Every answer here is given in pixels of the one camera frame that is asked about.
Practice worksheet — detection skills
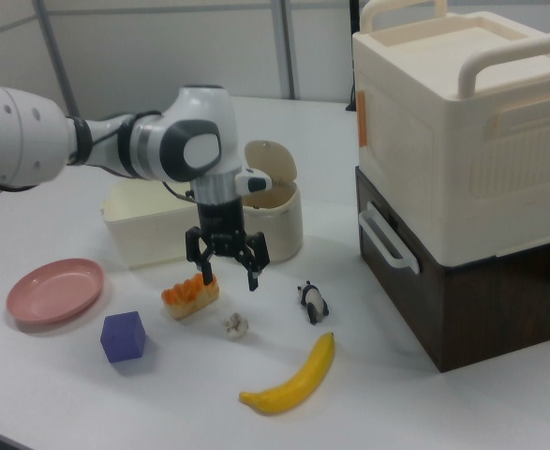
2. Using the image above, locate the toy panda figure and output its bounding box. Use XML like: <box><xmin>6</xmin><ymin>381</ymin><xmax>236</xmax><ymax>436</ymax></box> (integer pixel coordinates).
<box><xmin>296</xmin><ymin>279</ymin><xmax>331</xmax><ymax>324</ymax></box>

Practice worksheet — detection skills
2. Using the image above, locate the grey partition frame post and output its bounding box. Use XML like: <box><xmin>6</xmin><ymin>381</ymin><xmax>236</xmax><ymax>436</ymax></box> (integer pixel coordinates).
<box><xmin>273</xmin><ymin>0</ymin><xmax>300</xmax><ymax>100</ymax></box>
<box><xmin>31</xmin><ymin>0</ymin><xmax>78</xmax><ymax>118</ymax></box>

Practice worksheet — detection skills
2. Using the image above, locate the white paper ball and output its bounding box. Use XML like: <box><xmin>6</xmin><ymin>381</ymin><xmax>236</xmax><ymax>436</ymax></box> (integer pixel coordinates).
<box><xmin>221</xmin><ymin>312</ymin><xmax>250</xmax><ymax>341</ymax></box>

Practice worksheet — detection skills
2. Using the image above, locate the square cream plastic box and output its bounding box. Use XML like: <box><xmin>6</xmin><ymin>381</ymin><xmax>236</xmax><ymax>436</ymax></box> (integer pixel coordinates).
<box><xmin>101</xmin><ymin>180</ymin><xmax>201</xmax><ymax>271</ymax></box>

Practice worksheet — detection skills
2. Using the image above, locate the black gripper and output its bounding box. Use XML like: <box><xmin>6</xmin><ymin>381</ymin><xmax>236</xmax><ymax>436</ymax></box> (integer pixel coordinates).
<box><xmin>185</xmin><ymin>197</ymin><xmax>272</xmax><ymax>293</ymax></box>

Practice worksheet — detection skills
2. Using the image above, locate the yellow toy banana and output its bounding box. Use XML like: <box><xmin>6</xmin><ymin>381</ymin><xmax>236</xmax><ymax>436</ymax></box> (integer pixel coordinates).
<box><xmin>238</xmin><ymin>331</ymin><xmax>336</xmax><ymax>415</ymax></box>

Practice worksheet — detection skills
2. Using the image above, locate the purple cube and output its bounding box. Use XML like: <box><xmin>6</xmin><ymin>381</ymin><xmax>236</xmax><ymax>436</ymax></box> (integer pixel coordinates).
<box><xmin>99</xmin><ymin>310</ymin><xmax>146</xmax><ymax>365</ymax></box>

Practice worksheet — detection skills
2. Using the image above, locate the cream storage box with handles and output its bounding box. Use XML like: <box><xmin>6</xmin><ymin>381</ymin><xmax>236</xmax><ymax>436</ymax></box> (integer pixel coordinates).
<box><xmin>351</xmin><ymin>0</ymin><xmax>550</xmax><ymax>267</ymax></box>

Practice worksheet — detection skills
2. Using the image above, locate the small cream lidded trash can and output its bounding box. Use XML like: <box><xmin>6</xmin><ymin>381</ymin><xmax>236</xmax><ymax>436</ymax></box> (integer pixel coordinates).
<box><xmin>241</xmin><ymin>139</ymin><xmax>304</xmax><ymax>263</ymax></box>

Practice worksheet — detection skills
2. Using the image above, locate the pink plastic plate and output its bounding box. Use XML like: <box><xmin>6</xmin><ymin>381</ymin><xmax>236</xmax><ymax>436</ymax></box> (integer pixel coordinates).
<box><xmin>6</xmin><ymin>258</ymin><xmax>106</xmax><ymax>324</ymax></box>

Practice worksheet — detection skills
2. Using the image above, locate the toy bread loaf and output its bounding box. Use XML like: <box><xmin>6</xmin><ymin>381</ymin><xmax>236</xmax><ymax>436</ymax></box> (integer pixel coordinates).
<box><xmin>160</xmin><ymin>274</ymin><xmax>220</xmax><ymax>321</ymax></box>

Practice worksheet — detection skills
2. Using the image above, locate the dark brown crate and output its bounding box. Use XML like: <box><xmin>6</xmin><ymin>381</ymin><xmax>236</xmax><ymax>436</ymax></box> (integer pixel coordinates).
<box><xmin>354</xmin><ymin>166</ymin><xmax>550</xmax><ymax>374</ymax></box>

